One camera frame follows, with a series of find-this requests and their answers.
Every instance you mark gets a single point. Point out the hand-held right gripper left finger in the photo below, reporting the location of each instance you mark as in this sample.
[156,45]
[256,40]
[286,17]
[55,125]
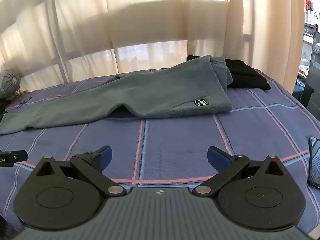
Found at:
[106,156]

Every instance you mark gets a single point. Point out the blue plaid bed sheet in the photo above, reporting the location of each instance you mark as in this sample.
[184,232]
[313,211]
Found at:
[175,135]

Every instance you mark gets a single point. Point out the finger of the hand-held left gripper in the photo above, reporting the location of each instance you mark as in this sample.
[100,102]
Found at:
[15,156]

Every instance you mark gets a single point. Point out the grey round pillow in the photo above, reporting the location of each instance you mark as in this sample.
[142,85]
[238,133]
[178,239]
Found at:
[8,83]

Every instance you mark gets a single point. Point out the sheer cream curtain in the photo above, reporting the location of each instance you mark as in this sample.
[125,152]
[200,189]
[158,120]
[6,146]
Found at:
[150,30]

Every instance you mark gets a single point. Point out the peach drape curtain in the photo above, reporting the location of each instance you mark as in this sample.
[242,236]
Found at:
[265,30]

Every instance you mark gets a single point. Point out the black smartphone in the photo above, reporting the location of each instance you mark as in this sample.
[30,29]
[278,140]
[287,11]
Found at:
[315,162]

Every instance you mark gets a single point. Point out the grey-green fleece pants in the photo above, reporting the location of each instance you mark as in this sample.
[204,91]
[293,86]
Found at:
[140,92]

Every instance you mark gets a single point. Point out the black folded cloth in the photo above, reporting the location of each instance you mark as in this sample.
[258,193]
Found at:
[247,76]

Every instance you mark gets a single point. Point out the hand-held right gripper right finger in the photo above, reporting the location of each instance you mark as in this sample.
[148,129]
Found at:
[216,155]

